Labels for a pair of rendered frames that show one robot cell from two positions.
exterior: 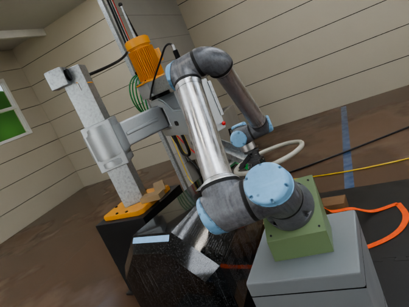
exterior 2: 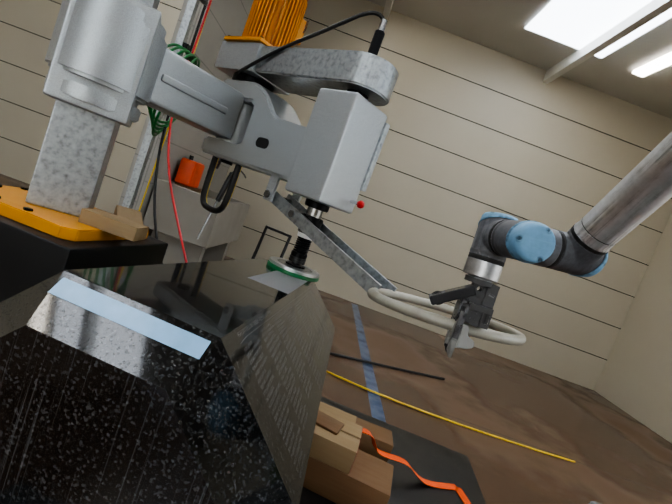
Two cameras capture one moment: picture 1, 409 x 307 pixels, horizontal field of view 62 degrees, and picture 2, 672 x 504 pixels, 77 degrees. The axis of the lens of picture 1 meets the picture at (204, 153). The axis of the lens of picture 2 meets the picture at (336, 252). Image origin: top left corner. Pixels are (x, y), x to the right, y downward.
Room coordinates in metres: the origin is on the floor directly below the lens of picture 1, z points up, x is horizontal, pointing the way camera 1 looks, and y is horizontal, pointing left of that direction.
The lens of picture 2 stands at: (1.15, 0.60, 1.11)
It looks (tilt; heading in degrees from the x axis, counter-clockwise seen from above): 5 degrees down; 331
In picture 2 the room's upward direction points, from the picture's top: 20 degrees clockwise
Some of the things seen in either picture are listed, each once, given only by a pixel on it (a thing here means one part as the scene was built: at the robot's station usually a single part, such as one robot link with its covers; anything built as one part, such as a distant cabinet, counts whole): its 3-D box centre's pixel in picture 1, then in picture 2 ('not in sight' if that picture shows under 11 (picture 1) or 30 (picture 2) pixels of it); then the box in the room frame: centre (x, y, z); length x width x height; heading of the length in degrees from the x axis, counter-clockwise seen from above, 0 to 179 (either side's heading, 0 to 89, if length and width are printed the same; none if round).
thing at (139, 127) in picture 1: (127, 132); (158, 78); (3.11, 0.57, 1.37); 0.74 x 0.34 x 0.25; 118
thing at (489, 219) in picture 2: (241, 133); (493, 238); (1.93, -0.24, 1.20); 0.10 x 0.09 x 0.12; 163
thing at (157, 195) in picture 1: (152, 196); (114, 224); (2.84, 0.56, 0.81); 0.20 x 0.10 x 0.05; 65
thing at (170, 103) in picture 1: (182, 116); (273, 144); (3.08, 0.04, 1.31); 0.74 x 0.23 x 0.49; 24
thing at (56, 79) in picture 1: (59, 78); not in sight; (2.90, 0.83, 2.00); 0.20 x 0.18 x 0.15; 57
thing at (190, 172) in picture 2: not in sight; (191, 173); (5.77, -0.03, 1.00); 0.50 x 0.22 x 0.33; 153
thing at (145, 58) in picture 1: (146, 59); (279, 16); (3.33, 0.15, 1.91); 0.31 x 0.28 x 0.40; 114
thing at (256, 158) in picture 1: (254, 158); (474, 301); (1.93, -0.26, 1.03); 0.09 x 0.08 x 0.12; 54
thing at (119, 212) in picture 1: (137, 201); (59, 211); (3.02, 0.74, 0.76); 0.49 x 0.49 x 0.05; 57
